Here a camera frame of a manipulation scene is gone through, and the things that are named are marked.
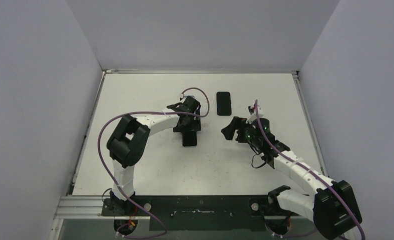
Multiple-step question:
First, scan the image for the black phone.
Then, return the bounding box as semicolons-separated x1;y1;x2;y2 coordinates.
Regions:
182;131;197;148
216;91;232;116

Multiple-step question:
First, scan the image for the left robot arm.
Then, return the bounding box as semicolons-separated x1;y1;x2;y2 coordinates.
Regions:
106;96;201;215

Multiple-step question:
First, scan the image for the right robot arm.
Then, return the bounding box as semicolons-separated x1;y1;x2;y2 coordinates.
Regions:
221;116;366;240

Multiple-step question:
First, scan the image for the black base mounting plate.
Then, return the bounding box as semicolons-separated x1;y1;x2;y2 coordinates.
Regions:
101;195;300;232

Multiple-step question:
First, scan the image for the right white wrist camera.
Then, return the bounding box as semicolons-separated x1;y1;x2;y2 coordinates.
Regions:
246;104;264;124

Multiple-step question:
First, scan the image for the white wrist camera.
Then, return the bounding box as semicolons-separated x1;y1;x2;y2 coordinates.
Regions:
179;93;197;102
246;104;264;124

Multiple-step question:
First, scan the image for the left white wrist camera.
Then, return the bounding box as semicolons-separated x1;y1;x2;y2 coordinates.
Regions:
179;93;197;102

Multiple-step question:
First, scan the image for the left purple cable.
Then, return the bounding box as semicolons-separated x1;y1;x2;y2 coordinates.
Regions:
98;87;211;240

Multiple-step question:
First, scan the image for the aluminium frame rail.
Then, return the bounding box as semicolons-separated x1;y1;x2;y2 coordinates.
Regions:
47;195;356;240

